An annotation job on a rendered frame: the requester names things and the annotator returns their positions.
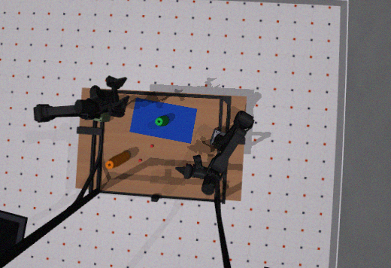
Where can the blue rectangular mat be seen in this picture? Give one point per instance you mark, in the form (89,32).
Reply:
(179,128)

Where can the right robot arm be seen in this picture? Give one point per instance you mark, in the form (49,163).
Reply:
(226,144)

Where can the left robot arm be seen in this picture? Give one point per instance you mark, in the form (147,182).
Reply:
(82,107)

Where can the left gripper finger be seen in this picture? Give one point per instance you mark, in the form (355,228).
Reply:
(119,82)
(120,105)

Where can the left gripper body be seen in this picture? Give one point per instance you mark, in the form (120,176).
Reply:
(112,97)

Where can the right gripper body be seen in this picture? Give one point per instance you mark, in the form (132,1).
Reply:
(194,173)

